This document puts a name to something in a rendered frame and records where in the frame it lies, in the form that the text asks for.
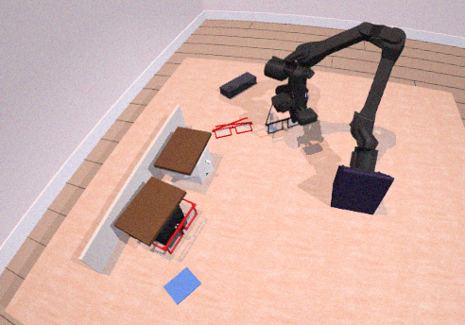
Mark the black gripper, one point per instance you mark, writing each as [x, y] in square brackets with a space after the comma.
[301, 115]

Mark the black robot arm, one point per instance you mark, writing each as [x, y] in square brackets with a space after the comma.
[297, 69]

